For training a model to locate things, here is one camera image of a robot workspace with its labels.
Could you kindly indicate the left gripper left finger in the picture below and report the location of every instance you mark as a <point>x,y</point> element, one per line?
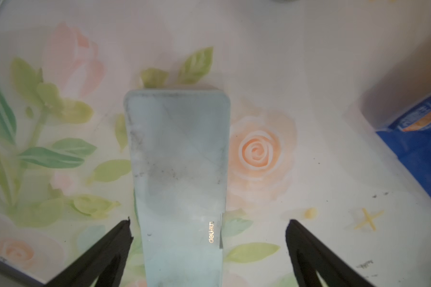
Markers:
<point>103,264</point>

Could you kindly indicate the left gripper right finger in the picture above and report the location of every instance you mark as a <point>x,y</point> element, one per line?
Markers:
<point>313,261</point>

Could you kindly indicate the light blue pencil case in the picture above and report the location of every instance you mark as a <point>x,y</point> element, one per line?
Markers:
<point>178,145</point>

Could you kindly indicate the blue white gauze bandage pack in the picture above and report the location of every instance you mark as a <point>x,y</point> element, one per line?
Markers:
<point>403,123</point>

